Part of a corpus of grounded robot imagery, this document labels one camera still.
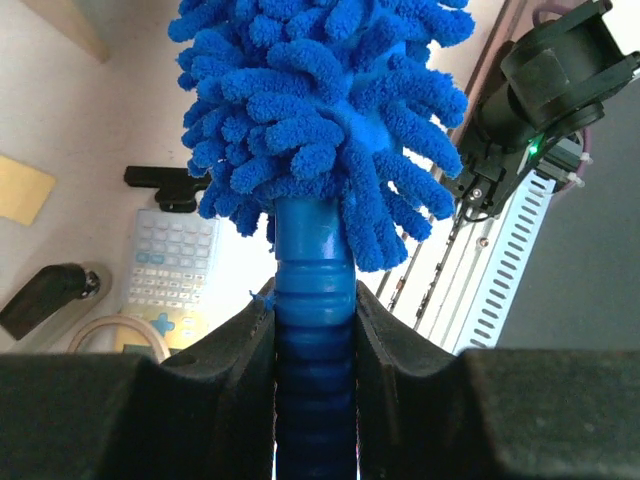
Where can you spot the light wooden bookshelf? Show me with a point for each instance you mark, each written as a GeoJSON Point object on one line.
{"type": "Point", "coordinates": [66, 17]}

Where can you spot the yellow sticky note pad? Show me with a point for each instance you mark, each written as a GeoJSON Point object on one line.
{"type": "Point", "coordinates": [24, 191]}

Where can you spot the blue microfiber duster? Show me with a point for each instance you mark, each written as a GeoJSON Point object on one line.
{"type": "Point", "coordinates": [307, 114]}

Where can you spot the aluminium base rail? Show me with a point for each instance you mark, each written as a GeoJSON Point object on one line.
{"type": "Point", "coordinates": [456, 288]}

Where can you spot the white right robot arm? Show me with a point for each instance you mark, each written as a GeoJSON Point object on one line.
{"type": "Point", "coordinates": [542, 88]}

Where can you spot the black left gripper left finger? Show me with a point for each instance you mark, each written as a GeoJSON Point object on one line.
{"type": "Point", "coordinates": [204, 413]}

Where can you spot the grey black stapler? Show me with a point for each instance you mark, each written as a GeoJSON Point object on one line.
{"type": "Point", "coordinates": [52, 302]}

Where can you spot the yellow blue calculator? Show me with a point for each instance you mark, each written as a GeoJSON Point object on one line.
{"type": "Point", "coordinates": [169, 274]}

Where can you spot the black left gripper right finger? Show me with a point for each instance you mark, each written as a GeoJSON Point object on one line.
{"type": "Point", "coordinates": [424, 413]}

